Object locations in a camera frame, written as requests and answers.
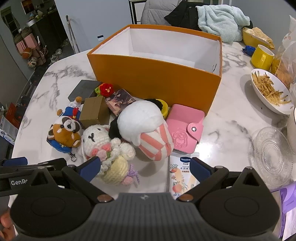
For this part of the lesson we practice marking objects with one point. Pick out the white printed bag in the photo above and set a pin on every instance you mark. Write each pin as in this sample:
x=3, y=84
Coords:
x=289, y=37

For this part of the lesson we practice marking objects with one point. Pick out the pair of sneakers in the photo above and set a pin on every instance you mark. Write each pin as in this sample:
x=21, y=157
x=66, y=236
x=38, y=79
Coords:
x=56, y=55

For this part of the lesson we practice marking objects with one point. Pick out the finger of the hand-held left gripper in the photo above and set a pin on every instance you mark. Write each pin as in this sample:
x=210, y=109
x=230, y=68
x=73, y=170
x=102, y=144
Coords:
x=15, y=161
x=34, y=167

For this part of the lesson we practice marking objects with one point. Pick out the small brown cardboard box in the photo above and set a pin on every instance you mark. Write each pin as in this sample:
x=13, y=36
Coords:
x=93, y=111

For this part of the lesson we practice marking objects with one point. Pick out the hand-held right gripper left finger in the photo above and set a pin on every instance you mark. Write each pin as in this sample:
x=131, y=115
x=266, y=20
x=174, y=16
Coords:
x=90, y=168

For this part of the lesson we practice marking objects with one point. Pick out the clear glass plate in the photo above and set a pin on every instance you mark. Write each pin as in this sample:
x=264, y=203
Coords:
x=270, y=155

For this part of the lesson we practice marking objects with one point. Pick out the white wall socket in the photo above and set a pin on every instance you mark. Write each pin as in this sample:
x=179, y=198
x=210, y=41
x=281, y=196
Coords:
x=100, y=38

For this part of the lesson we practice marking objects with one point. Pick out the white striped plush toy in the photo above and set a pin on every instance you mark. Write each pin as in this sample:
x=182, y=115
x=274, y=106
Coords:
x=138, y=118

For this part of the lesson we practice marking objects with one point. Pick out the purple tissue pack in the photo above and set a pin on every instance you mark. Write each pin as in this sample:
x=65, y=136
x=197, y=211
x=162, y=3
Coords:
x=286, y=199

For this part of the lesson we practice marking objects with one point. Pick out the crumpled beige paper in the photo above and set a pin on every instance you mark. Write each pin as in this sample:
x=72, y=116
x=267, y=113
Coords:
x=259, y=33

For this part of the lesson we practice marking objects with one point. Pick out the orange crochet fruit toy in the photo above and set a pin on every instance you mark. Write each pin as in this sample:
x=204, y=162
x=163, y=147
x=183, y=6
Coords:
x=106, y=89

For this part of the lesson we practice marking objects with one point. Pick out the dark grey box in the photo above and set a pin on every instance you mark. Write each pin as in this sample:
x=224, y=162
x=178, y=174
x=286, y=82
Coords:
x=81, y=90

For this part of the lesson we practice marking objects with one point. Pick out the white hand cream tube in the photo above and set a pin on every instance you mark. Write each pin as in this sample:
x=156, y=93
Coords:
x=179, y=176

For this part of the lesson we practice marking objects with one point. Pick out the dark sideboard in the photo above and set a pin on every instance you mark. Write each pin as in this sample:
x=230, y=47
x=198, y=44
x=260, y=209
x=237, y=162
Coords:
x=50, y=30

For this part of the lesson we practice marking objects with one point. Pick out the orange storage box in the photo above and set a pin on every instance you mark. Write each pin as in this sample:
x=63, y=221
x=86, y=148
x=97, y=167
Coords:
x=150, y=78

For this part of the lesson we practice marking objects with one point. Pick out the yellow round lid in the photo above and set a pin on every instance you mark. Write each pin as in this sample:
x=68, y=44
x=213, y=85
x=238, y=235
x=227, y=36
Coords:
x=164, y=111

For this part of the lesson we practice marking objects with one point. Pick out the black jacket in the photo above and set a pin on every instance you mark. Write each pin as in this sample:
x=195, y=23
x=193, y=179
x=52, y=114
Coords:
x=182, y=16

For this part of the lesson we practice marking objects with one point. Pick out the cardboard box on floor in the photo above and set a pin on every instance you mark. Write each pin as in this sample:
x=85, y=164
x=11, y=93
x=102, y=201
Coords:
x=9, y=122

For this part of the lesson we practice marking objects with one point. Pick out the illustrated card box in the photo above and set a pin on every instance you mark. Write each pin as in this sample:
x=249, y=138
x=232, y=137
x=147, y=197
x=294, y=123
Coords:
x=120, y=102

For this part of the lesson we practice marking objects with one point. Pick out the white crochet rabbit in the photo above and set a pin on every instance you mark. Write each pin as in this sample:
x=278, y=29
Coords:
x=94, y=139

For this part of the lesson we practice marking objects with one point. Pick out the basketball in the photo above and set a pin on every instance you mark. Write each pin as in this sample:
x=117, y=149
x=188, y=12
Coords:
x=26, y=53

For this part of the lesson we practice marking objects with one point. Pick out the pink snap wallet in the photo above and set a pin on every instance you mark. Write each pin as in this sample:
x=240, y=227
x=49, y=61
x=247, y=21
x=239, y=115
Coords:
x=182, y=129

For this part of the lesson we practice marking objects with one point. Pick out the clear bag of chips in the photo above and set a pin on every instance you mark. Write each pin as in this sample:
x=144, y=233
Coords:
x=283, y=69

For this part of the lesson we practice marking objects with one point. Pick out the blue wrapper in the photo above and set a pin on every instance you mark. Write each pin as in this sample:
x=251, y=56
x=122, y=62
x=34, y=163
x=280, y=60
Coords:
x=248, y=50

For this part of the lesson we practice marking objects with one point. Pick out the light blue fleece blanket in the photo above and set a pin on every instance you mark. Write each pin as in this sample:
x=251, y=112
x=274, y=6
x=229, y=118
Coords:
x=219, y=20

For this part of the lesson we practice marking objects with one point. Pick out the yellow mug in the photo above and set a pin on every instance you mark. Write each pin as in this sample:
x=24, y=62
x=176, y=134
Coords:
x=260, y=59

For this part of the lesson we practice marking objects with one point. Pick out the patterned ball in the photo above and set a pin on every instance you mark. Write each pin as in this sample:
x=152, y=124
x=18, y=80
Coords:
x=32, y=62

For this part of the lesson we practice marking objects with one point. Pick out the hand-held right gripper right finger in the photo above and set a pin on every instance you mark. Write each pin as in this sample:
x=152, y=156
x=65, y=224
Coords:
x=200, y=169

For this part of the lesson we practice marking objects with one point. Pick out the white oval bowl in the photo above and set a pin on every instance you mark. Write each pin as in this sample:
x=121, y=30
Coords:
x=266, y=102

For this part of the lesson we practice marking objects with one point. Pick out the person's left hand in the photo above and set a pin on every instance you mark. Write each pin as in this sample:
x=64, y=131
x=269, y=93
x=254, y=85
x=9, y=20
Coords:
x=6, y=220

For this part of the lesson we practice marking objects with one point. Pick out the yellow bowl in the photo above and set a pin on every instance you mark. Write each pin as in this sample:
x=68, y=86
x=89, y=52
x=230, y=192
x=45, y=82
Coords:
x=251, y=41

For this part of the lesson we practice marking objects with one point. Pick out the grey down jacket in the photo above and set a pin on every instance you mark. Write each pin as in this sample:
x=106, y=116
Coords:
x=157, y=11

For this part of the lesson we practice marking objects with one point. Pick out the shredded potato strips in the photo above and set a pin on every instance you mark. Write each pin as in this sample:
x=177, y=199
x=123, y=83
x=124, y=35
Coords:
x=266, y=85

